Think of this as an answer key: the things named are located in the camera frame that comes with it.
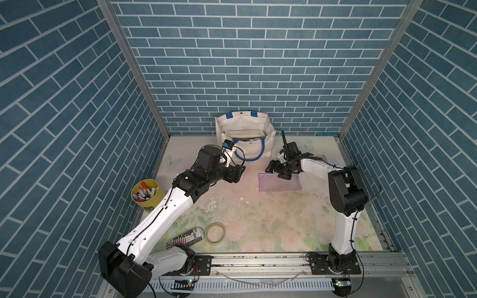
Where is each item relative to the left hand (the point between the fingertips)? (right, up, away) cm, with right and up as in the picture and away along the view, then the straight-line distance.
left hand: (242, 165), depth 74 cm
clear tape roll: (-13, -31, +9) cm, 35 cm away
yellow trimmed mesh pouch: (-2, +16, +28) cm, 33 cm away
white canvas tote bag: (+3, +7, +22) cm, 24 cm away
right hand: (+15, -6, +25) cm, 30 cm away
